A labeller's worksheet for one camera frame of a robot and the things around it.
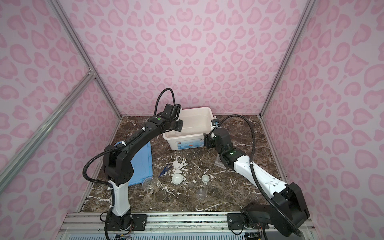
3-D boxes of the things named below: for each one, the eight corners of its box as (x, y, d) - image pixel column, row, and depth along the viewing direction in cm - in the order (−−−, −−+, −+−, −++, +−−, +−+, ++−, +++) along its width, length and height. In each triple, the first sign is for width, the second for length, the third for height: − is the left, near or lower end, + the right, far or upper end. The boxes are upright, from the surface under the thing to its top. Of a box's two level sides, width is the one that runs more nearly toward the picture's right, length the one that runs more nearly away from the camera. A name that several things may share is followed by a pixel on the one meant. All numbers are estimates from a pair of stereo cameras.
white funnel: (172, 184, 87) (171, 183, 85) (173, 174, 91) (172, 173, 89) (182, 184, 87) (182, 183, 85) (183, 174, 91) (182, 173, 89)
